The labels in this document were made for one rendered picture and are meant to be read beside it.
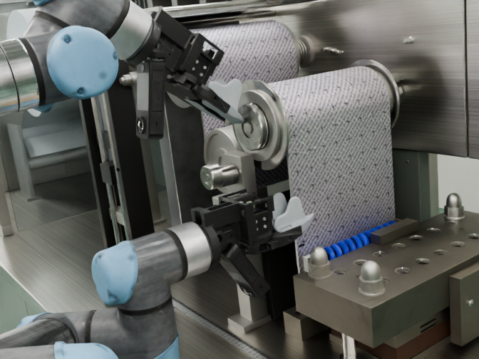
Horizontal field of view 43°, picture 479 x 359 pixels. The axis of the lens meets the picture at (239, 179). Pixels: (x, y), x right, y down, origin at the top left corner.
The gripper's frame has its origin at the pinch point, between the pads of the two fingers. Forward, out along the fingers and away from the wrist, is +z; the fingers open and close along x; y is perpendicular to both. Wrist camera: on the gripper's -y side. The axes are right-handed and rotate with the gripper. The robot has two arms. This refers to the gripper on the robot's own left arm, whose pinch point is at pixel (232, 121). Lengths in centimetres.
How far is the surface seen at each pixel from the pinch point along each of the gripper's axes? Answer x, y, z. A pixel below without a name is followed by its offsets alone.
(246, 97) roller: -0.3, 4.7, 0.3
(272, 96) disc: -6.1, 5.2, 0.7
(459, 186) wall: 152, 92, 273
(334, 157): -7.7, 2.7, 16.2
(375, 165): -7.6, 6.0, 25.7
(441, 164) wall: 165, 102, 265
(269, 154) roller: -4.6, -2.2, 6.0
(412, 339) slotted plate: -26.1, -18.9, 28.0
